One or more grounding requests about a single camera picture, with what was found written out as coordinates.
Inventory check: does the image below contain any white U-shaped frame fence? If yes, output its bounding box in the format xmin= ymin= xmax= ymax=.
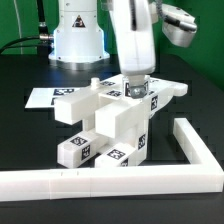
xmin=0 ymin=118 xmax=224 ymax=202

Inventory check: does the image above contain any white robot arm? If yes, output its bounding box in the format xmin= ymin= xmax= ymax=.
xmin=110 ymin=0 xmax=197 ymax=98

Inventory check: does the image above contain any black cable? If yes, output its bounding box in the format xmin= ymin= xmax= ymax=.
xmin=0 ymin=34 xmax=56 ymax=56

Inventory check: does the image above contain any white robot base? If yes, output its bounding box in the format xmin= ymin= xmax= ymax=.
xmin=49 ymin=0 xmax=110 ymax=70

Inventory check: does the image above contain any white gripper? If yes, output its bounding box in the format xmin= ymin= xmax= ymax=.
xmin=111 ymin=0 xmax=156 ymax=98

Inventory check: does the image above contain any white chair seat part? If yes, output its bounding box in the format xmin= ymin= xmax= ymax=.
xmin=83 ymin=116 xmax=148 ymax=166

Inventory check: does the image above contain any white tag sheet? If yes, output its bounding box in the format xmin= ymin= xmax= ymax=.
xmin=25 ymin=87 xmax=78 ymax=109

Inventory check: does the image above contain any white tagged cube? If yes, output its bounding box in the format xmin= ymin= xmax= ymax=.
xmin=123 ymin=75 xmax=150 ymax=99

